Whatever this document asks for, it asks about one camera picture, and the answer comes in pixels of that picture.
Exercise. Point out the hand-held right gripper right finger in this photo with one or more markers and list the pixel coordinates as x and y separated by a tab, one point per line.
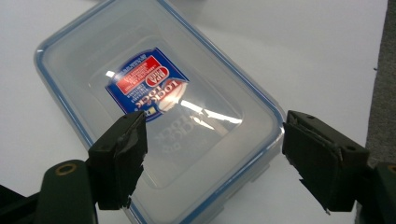
320	161

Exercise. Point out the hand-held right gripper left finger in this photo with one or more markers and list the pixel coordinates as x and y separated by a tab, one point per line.
115	165

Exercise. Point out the clear blue-rimmed plastic food container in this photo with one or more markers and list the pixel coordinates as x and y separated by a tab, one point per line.
193	62

